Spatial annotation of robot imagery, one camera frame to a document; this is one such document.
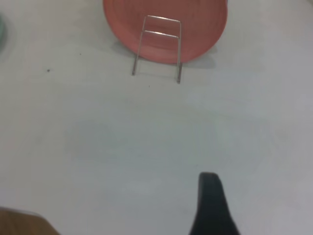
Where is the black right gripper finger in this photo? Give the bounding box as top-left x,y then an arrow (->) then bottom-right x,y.
189,172 -> 243,235

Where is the silver wire plate rack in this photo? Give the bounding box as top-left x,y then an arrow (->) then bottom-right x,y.
131,15 -> 183,84

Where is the green plate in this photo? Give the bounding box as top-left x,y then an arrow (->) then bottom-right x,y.
0,14 -> 12,53

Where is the red plate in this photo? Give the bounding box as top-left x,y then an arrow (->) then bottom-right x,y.
102,0 -> 228,65

